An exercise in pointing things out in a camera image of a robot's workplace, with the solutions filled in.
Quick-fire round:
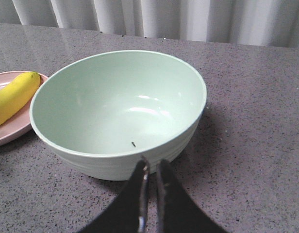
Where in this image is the green bowl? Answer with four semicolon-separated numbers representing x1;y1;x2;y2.
30;50;207;181

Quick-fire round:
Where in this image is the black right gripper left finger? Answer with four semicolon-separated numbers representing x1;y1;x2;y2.
80;157;150;233

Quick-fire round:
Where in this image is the pink plate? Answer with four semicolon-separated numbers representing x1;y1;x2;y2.
0;70;50;149

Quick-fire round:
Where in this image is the yellow banana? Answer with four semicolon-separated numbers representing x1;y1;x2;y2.
0;71;41;125

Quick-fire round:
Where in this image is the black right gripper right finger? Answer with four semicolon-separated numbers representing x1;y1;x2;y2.
156;160;225;233

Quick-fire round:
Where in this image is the white curtain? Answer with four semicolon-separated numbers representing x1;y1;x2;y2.
0;0;299;48

